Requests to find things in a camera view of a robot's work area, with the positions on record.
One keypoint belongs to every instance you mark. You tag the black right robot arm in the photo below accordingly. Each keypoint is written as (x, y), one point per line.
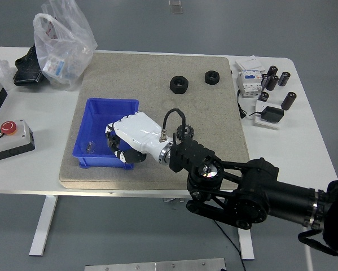
(256, 186)

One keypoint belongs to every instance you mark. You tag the large black hex nut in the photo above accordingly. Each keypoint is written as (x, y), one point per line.
(174, 86)

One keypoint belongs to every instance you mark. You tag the blue plastic box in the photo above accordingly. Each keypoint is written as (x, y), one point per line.
(98, 124)

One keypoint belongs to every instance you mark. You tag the floor outlet cover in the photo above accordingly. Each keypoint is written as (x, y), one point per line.
(176, 7)

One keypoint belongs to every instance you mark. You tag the emergency stop button box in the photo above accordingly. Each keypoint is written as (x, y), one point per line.
(10, 144)

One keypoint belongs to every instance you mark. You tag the small metal screw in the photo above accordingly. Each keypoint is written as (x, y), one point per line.
(89, 147)

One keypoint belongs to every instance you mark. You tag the white table leg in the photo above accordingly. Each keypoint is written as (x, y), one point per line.
(246, 245)
(44, 226)

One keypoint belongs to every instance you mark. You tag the small metal table bracket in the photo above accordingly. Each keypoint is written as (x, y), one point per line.
(173, 200)

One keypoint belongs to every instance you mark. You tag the white flat plate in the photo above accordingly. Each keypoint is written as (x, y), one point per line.
(266, 125)

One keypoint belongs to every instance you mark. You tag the grey-brown mat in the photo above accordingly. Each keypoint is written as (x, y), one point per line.
(157, 70)

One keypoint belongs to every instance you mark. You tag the small black hex nut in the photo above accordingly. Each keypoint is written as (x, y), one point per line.
(208, 79)

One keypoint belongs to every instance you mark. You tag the black cylindrical capacitor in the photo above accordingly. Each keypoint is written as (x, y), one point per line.
(273, 82)
(283, 79)
(265, 80)
(288, 100)
(263, 96)
(272, 70)

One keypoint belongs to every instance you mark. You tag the large black gear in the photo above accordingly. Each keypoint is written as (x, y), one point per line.
(189, 130)

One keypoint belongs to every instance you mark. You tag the silver metal plate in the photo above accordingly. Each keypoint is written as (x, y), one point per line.
(157, 266)

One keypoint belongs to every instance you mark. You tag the white circuit breaker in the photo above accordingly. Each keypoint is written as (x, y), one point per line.
(247, 84)

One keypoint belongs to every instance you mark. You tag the black foam piece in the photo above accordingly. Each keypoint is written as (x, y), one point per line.
(26, 67)

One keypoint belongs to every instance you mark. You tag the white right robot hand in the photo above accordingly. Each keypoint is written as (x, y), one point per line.
(137, 130)

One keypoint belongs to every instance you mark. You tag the clear plastic bag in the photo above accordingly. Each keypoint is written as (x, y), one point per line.
(64, 48)

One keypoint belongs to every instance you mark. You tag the white flat carton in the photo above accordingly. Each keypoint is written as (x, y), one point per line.
(249, 65)

